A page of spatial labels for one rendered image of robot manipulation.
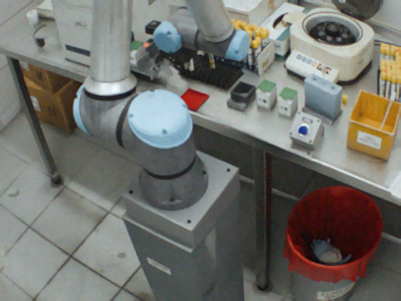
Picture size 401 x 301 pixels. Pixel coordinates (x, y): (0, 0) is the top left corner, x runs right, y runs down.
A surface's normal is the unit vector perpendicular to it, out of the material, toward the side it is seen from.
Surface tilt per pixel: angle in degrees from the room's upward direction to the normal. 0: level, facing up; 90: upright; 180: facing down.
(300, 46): 90
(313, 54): 90
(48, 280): 0
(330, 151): 0
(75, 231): 0
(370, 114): 90
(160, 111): 9
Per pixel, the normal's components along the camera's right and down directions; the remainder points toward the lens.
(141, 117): 0.01, -0.61
